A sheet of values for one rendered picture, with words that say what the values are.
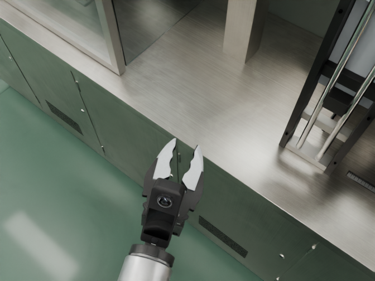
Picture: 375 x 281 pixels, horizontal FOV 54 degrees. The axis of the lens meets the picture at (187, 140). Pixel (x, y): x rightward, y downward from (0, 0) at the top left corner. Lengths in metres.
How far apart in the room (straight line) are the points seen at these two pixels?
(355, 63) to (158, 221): 0.50
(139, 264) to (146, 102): 0.66
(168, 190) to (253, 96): 0.69
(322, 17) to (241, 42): 0.30
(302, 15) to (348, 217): 0.70
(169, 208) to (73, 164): 1.62
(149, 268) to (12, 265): 1.50
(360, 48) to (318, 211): 0.43
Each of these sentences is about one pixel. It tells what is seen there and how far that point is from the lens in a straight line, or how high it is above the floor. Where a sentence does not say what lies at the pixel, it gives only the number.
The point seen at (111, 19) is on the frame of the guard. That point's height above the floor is 1.12.
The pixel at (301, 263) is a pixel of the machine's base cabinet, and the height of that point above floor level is 0.57.
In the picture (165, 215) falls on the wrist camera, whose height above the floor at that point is 1.29.
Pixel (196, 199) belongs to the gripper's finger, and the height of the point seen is 1.24.
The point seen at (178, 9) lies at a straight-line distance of 1.33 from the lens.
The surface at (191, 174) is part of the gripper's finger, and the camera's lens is 0.62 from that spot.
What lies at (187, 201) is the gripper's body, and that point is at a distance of 0.60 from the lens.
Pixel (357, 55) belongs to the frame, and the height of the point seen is 1.27.
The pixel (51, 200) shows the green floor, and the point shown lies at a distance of 2.06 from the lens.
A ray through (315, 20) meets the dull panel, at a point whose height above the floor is 0.95.
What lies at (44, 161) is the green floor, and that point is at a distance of 2.17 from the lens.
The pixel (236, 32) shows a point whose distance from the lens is 1.17.
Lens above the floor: 1.79
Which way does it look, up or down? 59 degrees down
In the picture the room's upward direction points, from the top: straight up
